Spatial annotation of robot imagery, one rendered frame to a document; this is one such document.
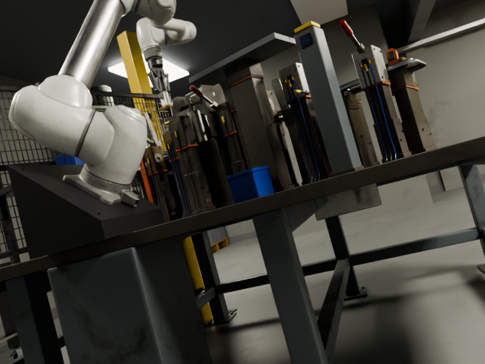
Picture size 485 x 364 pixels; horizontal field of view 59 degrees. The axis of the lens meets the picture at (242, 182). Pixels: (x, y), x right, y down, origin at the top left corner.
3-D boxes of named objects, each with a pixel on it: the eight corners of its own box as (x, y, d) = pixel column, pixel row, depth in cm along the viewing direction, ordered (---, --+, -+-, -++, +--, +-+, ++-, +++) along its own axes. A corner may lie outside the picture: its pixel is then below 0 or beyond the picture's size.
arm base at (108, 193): (118, 211, 127) (125, 194, 126) (60, 178, 132) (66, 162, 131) (149, 205, 144) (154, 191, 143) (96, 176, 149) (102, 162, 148)
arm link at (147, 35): (141, 46, 209) (167, 42, 212) (133, 16, 210) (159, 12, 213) (140, 55, 219) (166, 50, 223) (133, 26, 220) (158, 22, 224)
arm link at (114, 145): (132, 190, 132) (159, 124, 129) (72, 168, 127) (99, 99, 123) (132, 176, 148) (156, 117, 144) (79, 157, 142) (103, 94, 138)
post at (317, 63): (364, 168, 130) (325, 29, 132) (355, 170, 124) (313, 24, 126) (341, 174, 134) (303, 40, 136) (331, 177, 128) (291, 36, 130)
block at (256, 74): (294, 187, 144) (259, 59, 146) (283, 191, 138) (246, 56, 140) (271, 193, 150) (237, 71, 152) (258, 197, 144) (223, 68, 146)
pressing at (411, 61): (430, 66, 154) (429, 62, 154) (414, 59, 136) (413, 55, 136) (169, 166, 235) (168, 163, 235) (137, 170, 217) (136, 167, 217)
